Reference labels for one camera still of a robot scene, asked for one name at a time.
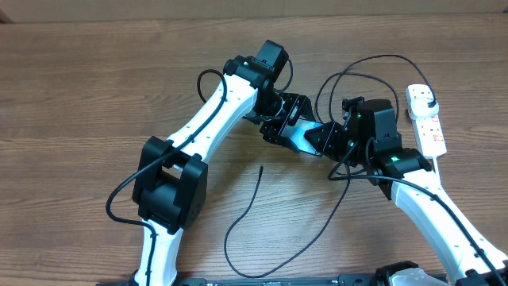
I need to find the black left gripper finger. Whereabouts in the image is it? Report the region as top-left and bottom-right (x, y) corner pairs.
(279, 133), (322, 157)
(295, 95), (315, 122)

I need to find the Samsung Galaxy smartphone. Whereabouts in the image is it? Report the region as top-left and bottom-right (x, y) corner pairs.
(283, 118), (322, 157)

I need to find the black charging cable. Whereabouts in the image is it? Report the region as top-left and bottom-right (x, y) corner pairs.
(223, 54), (437, 279)

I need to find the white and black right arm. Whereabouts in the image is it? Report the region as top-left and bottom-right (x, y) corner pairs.
(304, 97), (507, 285)

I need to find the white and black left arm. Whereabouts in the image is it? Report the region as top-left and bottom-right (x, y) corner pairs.
(130, 41), (319, 285)

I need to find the white charger plug adapter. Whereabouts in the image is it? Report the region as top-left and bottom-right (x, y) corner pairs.
(408, 98), (440, 120)

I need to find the white power strip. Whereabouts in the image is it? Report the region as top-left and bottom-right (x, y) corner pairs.
(405, 84), (447, 159)

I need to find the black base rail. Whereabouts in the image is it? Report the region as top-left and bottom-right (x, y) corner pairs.
(94, 272), (449, 286)

